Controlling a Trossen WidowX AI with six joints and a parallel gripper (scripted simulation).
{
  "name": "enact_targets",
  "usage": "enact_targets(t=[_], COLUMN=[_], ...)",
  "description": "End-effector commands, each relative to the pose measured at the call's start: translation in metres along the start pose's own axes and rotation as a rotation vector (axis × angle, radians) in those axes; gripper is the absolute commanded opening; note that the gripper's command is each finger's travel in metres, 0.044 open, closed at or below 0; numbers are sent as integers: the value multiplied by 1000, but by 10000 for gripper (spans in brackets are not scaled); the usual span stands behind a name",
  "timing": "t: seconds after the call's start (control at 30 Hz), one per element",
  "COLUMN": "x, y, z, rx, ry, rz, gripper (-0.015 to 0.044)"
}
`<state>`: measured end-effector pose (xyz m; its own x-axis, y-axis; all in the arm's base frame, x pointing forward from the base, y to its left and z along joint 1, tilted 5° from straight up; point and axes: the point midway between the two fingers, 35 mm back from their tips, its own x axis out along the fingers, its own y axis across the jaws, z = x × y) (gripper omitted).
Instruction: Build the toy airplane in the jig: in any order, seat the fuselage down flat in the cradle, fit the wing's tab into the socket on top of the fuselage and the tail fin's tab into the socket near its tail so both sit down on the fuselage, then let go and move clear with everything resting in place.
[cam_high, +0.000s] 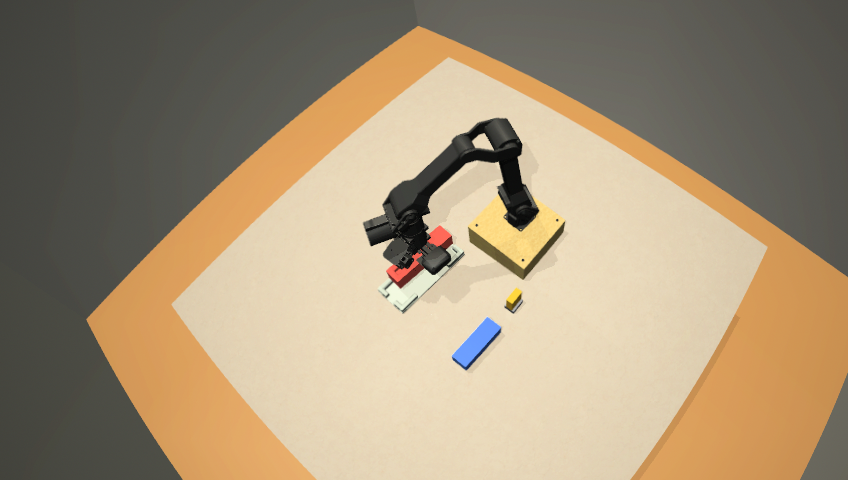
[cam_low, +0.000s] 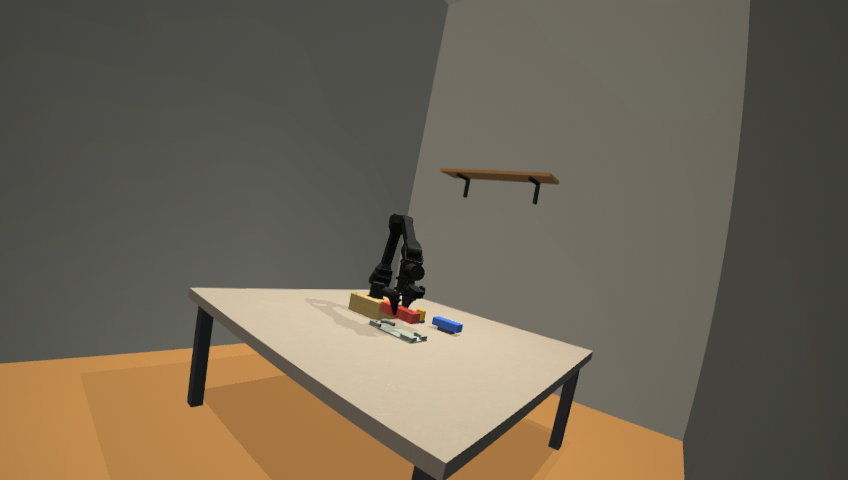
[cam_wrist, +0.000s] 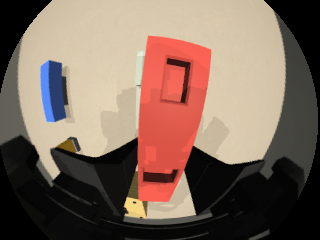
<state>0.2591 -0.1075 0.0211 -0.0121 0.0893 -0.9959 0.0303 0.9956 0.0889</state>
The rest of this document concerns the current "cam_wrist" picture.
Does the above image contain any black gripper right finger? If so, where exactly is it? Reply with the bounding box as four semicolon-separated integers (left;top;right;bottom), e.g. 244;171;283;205
184;145;265;216

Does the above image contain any white flat tray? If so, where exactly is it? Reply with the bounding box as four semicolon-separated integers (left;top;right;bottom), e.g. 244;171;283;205
135;51;145;137

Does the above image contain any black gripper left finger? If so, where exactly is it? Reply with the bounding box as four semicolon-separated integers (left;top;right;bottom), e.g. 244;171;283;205
49;136;139;216

